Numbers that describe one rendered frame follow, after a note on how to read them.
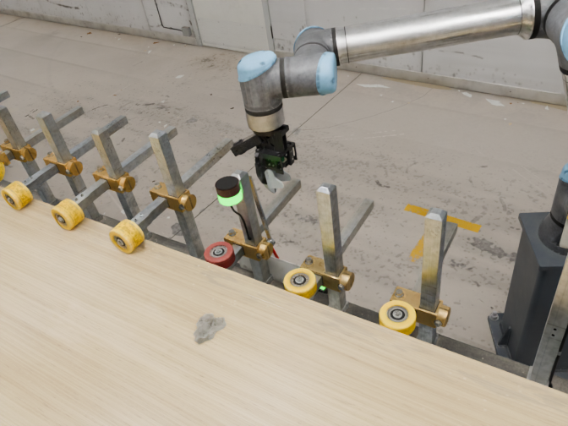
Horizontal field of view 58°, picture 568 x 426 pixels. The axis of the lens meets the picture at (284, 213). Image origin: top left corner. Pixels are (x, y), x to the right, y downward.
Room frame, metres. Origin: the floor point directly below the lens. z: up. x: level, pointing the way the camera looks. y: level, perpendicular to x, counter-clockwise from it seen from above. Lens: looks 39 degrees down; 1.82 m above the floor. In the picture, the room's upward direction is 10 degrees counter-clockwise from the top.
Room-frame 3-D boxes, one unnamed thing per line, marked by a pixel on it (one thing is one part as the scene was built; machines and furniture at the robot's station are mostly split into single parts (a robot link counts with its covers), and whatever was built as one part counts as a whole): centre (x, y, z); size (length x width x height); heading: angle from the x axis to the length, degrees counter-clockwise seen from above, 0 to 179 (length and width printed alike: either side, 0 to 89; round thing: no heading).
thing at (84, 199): (1.44, 0.49, 0.95); 0.50 x 0.04 x 0.04; 143
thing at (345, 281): (0.92, -0.08, 0.83); 0.13 x 0.06 x 0.05; 53
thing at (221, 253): (1.01, 0.19, 0.85); 0.08 x 0.08 x 0.11
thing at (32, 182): (1.59, 0.69, 0.95); 0.50 x 0.04 x 0.04; 143
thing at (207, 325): (0.76, 0.22, 0.91); 0.09 x 0.07 x 0.02; 136
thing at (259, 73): (1.09, 0.00, 1.32); 0.10 x 0.09 x 0.12; 81
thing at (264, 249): (1.07, 0.12, 0.85); 0.13 x 0.06 x 0.05; 53
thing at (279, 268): (1.06, 0.06, 0.75); 0.26 x 0.01 x 0.10; 53
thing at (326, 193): (0.91, -0.10, 0.89); 0.03 x 0.03 x 0.48; 53
